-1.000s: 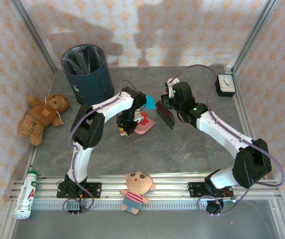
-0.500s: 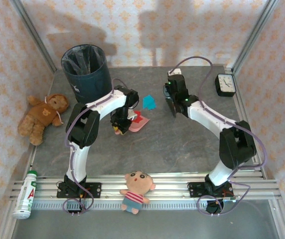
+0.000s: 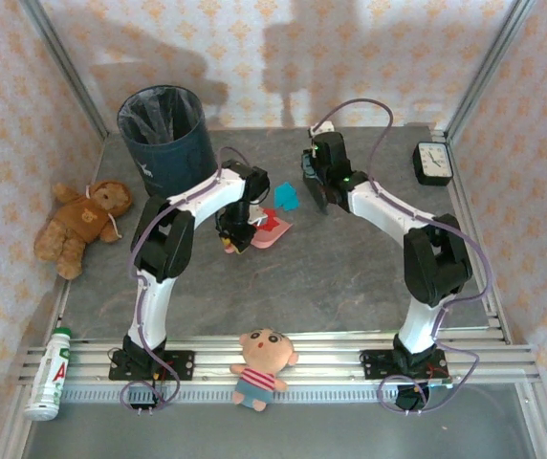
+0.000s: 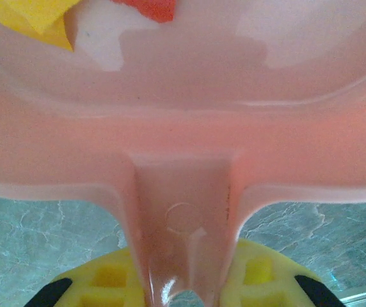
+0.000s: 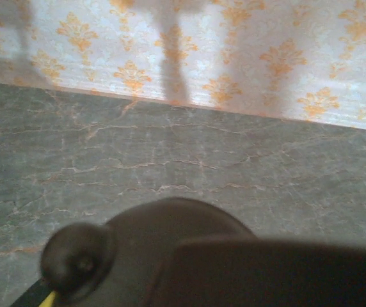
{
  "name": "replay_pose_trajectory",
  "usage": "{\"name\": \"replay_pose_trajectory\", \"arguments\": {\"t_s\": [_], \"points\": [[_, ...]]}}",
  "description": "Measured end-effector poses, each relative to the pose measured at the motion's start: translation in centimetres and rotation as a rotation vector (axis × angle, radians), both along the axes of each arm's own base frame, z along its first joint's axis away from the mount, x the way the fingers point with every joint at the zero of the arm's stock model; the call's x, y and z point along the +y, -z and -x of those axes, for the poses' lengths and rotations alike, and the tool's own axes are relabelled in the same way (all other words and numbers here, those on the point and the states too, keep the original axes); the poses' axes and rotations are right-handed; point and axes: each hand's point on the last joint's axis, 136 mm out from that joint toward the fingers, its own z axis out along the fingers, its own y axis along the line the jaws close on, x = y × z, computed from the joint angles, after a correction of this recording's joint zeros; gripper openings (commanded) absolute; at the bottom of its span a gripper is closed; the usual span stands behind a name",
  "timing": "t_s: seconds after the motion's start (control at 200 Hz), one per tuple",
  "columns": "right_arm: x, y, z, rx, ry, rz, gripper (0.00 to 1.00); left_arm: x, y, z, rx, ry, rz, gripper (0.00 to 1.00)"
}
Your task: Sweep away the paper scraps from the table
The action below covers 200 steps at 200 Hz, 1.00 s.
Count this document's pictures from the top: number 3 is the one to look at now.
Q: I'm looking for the pink plastic dustpan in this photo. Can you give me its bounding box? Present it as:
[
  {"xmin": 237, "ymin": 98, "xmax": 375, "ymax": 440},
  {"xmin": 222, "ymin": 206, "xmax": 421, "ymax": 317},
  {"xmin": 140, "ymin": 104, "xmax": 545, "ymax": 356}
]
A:
[{"xmin": 224, "ymin": 208, "xmax": 295, "ymax": 254}]

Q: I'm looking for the dark brown hand brush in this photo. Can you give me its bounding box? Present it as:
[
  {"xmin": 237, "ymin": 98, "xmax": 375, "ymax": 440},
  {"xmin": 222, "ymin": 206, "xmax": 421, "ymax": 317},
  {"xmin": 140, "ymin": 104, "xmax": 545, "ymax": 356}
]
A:
[{"xmin": 301, "ymin": 169, "xmax": 336, "ymax": 216}]

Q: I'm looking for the red paper scrap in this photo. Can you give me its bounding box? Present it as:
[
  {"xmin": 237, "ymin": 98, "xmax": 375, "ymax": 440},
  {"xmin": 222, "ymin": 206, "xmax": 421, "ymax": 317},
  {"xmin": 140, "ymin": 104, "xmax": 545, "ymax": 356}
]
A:
[{"xmin": 252, "ymin": 208, "xmax": 283, "ymax": 233}]

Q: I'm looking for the dark blue trash bin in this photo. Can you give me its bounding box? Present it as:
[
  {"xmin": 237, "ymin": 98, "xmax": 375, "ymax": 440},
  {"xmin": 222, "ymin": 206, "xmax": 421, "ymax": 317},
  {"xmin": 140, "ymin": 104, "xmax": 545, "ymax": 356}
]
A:
[{"xmin": 116, "ymin": 84, "xmax": 221, "ymax": 208}]

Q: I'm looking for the black alarm clock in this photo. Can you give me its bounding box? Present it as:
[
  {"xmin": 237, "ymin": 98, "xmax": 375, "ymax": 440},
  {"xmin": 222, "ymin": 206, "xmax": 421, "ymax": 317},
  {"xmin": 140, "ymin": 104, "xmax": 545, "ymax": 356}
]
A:
[{"xmin": 411, "ymin": 141, "xmax": 455, "ymax": 187}]

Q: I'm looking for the cartoon boy plush doll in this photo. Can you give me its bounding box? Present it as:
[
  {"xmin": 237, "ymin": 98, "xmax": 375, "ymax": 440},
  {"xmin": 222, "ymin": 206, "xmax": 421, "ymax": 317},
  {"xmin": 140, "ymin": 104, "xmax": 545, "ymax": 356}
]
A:
[{"xmin": 229, "ymin": 327, "xmax": 301, "ymax": 413}]

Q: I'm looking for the clear plastic bin liner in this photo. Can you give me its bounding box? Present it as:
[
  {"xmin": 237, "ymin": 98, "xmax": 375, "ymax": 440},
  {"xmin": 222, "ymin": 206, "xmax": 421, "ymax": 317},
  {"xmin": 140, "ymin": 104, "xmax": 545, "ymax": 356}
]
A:
[{"xmin": 118, "ymin": 85, "xmax": 204, "ymax": 146}]

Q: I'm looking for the brown teddy bear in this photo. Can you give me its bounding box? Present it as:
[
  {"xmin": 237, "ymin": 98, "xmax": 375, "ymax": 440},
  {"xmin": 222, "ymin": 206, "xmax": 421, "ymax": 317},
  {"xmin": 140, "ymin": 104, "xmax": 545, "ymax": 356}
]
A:
[{"xmin": 33, "ymin": 179, "xmax": 135, "ymax": 281}]

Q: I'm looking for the black power connector box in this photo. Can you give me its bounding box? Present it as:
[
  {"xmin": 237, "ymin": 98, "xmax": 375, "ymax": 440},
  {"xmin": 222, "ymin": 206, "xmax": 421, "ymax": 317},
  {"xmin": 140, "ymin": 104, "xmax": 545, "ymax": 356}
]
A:
[
  {"xmin": 127, "ymin": 384, "xmax": 163, "ymax": 412},
  {"xmin": 395, "ymin": 382, "xmax": 454, "ymax": 413}
]

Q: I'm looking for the white plastic drink bottle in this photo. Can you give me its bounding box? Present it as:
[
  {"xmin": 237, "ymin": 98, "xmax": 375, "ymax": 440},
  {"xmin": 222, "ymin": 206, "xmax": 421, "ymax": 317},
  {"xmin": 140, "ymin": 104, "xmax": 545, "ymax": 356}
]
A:
[{"xmin": 22, "ymin": 326, "xmax": 75, "ymax": 423}]

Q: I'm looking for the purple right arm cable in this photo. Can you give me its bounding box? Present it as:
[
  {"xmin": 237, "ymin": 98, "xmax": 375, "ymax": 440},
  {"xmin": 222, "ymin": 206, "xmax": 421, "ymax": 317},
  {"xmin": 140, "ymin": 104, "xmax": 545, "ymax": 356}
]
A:
[{"xmin": 319, "ymin": 98, "xmax": 494, "ymax": 416}]

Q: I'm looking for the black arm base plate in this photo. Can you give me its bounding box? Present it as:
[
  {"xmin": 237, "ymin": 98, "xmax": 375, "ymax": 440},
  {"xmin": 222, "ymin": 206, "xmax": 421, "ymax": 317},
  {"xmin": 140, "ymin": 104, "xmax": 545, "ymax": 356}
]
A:
[
  {"xmin": 359, "ymin": 348, "xmax": 447, "ymax": 383},
  {"xmin": 108, "ymin": 348, "xmax": 196, "ymax": 383}
]

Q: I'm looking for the grey slotted cable duct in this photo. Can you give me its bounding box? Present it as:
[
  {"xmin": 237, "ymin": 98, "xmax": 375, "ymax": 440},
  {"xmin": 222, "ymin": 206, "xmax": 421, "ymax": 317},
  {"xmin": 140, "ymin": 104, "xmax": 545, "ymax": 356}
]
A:
[{"xmin": 57, "ymin": 384, "xmax": 451, "ymax": 405}]

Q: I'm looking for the aluminium mounting rail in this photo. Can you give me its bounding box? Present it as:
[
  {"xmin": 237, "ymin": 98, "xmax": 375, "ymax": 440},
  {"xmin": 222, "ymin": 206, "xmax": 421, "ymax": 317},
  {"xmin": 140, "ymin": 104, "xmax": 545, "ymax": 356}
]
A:
[{"xmin": 6, "ymin": 332, "xmax": 540, "ymax": 388}]

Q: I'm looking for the aluminium frame post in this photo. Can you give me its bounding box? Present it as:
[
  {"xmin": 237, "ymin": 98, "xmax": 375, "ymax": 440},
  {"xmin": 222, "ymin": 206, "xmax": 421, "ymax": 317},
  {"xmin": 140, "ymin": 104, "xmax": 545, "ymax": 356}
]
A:
[
  {"xmin": 444, "ymin": 0, "xmax": 538, "ymax": 141},
  {"xmin": 18, "ymin": 0, "xmax": 111, "ymax": 140}
]

